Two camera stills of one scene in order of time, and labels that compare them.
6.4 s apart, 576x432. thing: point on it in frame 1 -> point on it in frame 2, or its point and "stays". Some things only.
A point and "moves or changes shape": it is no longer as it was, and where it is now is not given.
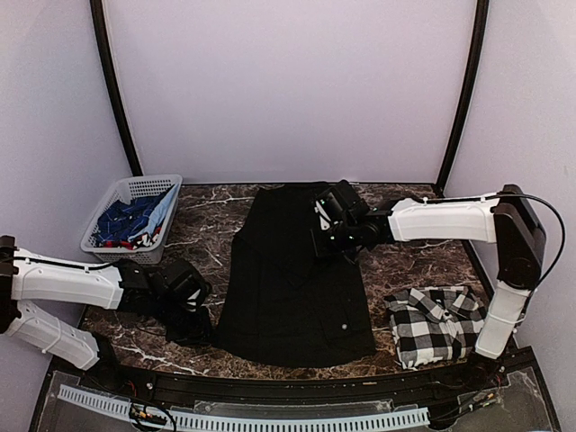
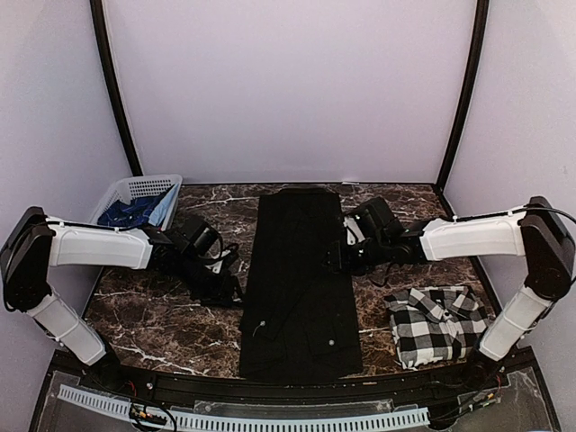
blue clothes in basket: (135, 224) stays
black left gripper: (198, 336) -> (220, 294)
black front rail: (471, 383) stays
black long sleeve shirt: (283, 304) moves or changes shape
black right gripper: (321, 248) -> (338, 260)
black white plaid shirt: (435, 324) stays
